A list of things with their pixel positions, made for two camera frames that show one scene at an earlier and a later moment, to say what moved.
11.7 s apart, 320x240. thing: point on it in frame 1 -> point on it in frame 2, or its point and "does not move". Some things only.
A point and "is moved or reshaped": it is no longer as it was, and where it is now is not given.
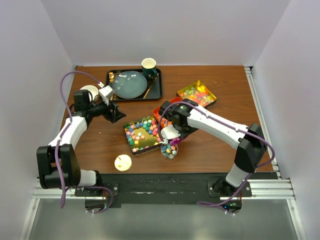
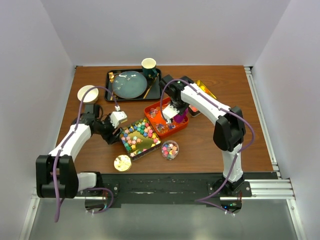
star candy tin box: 142,135 is moved or reshaped
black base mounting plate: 173,189 does not move
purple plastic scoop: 177,140 is moved or reshaped
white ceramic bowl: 92,89 does not move
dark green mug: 148,66 does not move
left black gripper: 114,116 -> 109,138
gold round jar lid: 123,163 does not move
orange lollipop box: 161,121 is moved or reshaped
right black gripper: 183,134 -> 179,109
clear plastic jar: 169,151 does not move
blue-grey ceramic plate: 129,84 does not move
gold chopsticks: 151,85 does not move
